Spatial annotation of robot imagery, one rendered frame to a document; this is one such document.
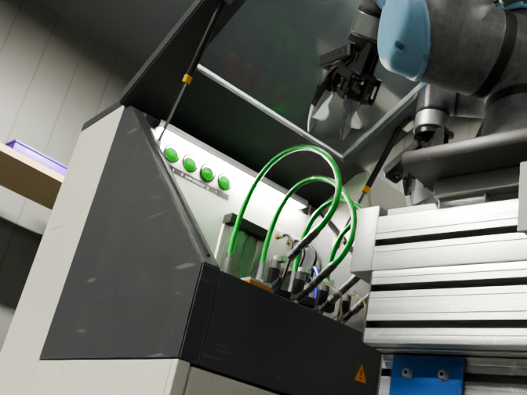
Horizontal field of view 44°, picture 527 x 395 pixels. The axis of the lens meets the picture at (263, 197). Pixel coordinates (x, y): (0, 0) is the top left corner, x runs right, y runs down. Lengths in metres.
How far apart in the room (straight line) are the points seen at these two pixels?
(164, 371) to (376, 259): 0.41
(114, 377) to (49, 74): 2.68
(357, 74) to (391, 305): 0.58
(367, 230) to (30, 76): 2.96
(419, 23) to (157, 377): 0.66
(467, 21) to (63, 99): 3.05
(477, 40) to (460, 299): 0.31
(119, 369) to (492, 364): 0.67
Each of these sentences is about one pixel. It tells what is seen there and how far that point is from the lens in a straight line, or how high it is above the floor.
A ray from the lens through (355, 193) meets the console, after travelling 1.96.
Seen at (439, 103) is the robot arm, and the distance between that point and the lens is 1.52.
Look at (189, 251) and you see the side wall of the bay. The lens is 1.12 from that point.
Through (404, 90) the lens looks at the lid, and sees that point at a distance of 1.87.
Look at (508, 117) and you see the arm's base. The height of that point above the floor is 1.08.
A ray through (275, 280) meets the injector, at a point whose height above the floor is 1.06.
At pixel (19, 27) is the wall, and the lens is 3.70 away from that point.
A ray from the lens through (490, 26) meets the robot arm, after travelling 0.85.
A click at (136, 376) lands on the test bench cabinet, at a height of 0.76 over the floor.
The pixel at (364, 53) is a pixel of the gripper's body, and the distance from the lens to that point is 1.25.
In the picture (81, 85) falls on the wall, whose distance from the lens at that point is 3.79.
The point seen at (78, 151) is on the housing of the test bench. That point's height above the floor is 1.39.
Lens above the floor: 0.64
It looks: 23 degrees up
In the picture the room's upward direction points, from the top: 12 degrees clockwise
